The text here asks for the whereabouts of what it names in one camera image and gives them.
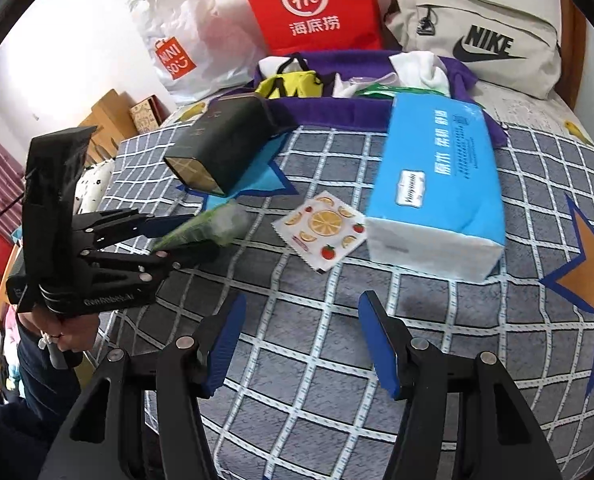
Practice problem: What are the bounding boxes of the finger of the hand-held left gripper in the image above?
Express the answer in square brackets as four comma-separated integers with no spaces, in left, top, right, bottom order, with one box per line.
[77,245,220,291]
[69,210,198,248]

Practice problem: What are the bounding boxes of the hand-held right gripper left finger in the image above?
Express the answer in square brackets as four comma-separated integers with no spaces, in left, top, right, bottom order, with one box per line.
[39,291,248,480]

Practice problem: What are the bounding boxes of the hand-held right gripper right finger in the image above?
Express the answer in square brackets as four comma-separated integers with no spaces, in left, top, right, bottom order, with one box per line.
[357,289,562,480]

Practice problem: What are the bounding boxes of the green plastic packet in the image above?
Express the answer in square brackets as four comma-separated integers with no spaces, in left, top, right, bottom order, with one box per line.
[149,199,250,252]

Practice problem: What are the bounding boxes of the yellow pouch with black straps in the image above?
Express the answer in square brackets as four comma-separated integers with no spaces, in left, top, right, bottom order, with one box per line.
[253,54,325,101]

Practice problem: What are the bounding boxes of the purple fabric storage bin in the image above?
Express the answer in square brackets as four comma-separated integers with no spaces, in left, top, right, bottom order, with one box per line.
[212,50,509,148]

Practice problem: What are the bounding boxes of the white cloth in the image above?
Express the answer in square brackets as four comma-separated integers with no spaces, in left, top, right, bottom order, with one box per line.
[388,51,452,97]

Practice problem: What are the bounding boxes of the person's left hand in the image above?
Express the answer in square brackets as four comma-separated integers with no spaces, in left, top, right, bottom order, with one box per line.
[39,312,100,353]

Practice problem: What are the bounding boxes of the grey checked star blanket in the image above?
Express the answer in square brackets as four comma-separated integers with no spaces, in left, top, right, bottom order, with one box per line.
[94,122,594,480]

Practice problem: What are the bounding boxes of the wooden crate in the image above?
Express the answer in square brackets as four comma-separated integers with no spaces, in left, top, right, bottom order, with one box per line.
[77,88,135,166]

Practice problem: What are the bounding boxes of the black box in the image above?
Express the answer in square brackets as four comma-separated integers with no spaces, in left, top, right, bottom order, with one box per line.
[163,94,280,197]

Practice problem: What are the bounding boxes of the small patterned box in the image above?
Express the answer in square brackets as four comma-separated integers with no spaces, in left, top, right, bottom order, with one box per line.
[129,96,164,133]

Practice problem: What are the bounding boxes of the fruit pattern wipe packet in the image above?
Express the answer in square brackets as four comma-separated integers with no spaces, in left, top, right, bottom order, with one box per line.
[271,190,369,275]

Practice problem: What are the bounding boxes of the blue tissue pack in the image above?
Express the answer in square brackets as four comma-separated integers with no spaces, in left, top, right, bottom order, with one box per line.
[364,94,508,283]

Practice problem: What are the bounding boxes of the white plastic shopping bag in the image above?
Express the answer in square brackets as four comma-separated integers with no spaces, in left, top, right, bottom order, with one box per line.
[127,0,265,106]

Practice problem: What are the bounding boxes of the red paper bag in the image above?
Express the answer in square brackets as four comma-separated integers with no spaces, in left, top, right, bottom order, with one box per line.
[232,0,385,56]

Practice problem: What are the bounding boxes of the green wrapper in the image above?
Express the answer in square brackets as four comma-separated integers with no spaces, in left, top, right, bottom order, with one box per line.
[356,82,403,99]

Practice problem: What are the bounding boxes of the beige zip bag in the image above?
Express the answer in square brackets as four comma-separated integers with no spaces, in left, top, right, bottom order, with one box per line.
[382,0,564,101]

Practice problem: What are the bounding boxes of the wooden headboard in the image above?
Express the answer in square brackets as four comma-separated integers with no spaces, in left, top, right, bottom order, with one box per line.
[558,0,588,111]

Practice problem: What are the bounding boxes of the black cable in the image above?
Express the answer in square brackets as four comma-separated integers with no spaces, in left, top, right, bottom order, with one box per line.
[0,192,28,236]

